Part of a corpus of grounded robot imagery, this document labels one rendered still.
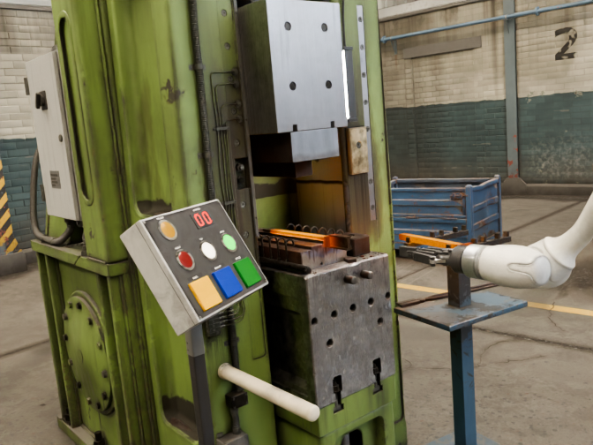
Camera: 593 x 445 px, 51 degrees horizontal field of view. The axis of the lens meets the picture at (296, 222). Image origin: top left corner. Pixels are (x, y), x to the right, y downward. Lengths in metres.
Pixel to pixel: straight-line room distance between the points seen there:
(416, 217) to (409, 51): 5.31
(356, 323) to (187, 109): 0.90
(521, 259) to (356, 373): 0.83
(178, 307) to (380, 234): 1.17
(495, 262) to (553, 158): 8.14
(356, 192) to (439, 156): 8.23
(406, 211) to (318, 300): 3.99
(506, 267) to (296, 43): 0.94
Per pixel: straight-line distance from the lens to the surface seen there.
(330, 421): 2.15
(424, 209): 5.82
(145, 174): 2.24
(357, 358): 2.16
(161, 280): 1.49
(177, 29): 1.93
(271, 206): 2.50
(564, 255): 1.69
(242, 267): 1.66
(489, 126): 10.06
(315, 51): 2.04
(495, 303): 2.44
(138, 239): 1.50
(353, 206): 2.32
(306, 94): 1.99
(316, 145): 2.01
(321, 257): 2.05
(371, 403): 2.27
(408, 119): 10.78
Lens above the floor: 1.40
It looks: 9 degrees down
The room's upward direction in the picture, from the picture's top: 5 degrees counter-clockwise
